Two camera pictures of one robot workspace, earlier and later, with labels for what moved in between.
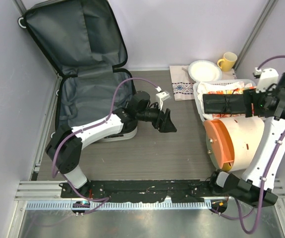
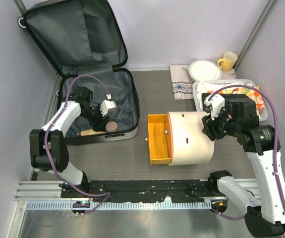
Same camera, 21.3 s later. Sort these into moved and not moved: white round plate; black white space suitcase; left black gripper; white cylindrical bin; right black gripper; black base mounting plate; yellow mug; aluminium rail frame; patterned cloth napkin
Moved: left black gripper; right black gripper; white cylindrical bin
Not moved: patterned cloth napkin; yellow mug; aluminium rail frame; white round plate; black base mounting plate; black white space suitcase
